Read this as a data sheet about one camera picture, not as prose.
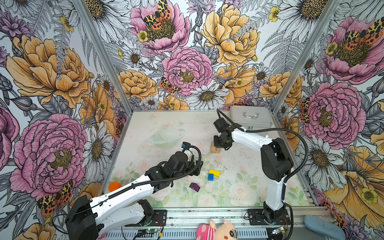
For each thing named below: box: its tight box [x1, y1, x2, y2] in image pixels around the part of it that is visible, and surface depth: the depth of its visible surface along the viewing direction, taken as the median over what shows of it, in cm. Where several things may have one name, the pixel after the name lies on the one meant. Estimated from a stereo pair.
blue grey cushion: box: [304, 215, 346, 240], surface depth 71 cm
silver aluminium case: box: [230, 105, 274, 131], surface depth 100 cm
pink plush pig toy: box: [196, 220, 238, 240], surface depth 66 cm
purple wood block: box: [189, 182, 201, 193], surface depth 86 cm
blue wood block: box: [207, 173, 214, 181], surface depth 88 cm
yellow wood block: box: [208, 169, 221, 177], surface depth 91 cm
